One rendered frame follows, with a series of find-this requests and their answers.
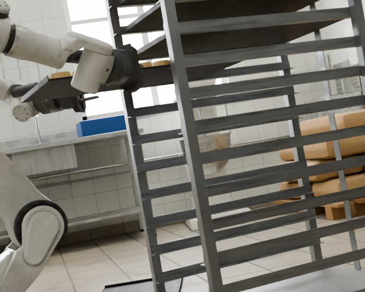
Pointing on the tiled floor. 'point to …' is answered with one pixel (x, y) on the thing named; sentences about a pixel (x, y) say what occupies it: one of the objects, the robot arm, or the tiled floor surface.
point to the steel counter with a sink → (17, 156)
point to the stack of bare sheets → (143, 286)
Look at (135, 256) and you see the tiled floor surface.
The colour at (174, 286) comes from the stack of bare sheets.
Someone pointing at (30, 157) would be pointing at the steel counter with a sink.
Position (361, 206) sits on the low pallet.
